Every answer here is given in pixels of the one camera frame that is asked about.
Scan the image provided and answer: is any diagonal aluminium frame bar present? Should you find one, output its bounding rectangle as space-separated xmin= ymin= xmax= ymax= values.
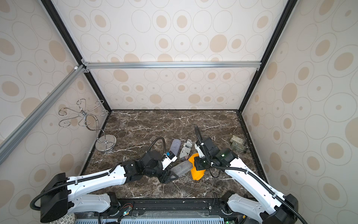
xmin=1 ymin=64 xmax=84 ymax=163

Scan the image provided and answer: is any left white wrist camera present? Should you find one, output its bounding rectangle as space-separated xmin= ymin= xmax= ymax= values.
xmin=161 ymin=151 xmax=177 ymax=170

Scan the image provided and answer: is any lavender eyeglass case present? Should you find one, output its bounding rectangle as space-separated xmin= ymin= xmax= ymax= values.
xmin=169 ymin=139 xmax=181 ymax=156

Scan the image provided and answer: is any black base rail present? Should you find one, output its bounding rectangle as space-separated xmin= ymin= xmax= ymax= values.
xmin=72 ymin=197 xmax=252 ymax=224

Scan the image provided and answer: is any grey eyeglass case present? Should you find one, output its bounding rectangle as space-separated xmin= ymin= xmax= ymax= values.
xmin=170 ymin=160 xmax=193 ymax=177

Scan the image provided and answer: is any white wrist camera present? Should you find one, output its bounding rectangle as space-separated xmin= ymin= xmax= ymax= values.
xmin=161 ymin=151 xmax=177 ymax=170
xmin=194 ymin=141 xmax=205 ymax=158

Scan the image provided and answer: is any patterned round object left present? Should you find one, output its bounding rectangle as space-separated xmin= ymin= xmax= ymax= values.
xmin=53 ymin=213 xmax=76 ymax=224

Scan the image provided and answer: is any horizontal aluminium frame bar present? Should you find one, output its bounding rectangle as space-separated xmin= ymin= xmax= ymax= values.
xmin=84 ymin=61 xmax=262 ymax=69

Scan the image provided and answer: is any green clear box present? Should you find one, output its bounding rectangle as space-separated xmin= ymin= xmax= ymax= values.
xmin=230 ymin=135 xmax=247 ymax=154

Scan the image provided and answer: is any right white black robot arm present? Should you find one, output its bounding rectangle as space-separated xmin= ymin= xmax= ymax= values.
xmin=194 ymin=126 xmax=306 ymax=224

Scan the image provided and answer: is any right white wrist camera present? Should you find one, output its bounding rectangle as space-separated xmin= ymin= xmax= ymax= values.
xmin=194 ymin=141 xmax=205 ymax=158

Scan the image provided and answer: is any chrome hook stand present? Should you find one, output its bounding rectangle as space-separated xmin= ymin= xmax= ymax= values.
xmin=58 ymin=99 xmax=117 ymax=154

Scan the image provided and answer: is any orange cleaning cloth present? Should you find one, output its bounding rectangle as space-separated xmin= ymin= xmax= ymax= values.
xmin=188 ymin=153 xmax=206 ymax=181

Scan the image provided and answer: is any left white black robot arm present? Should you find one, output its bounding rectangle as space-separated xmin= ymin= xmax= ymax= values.
xmin=30 ymin=140 xmax=181 ymax=223

